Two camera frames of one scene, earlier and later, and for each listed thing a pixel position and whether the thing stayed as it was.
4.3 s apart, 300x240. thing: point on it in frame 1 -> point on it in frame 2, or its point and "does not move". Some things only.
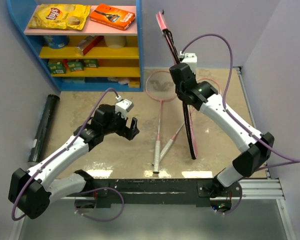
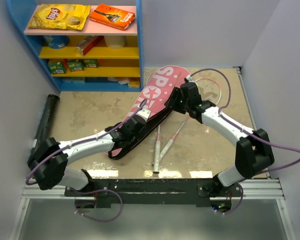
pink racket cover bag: (187, 110) -> (152, 97)
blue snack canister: (55, 41) does not move
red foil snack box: (86, 45) does not move
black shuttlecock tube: (38, 140) does not move
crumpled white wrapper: (121, 81) does not move
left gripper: (124, 132) -> (137, 135)
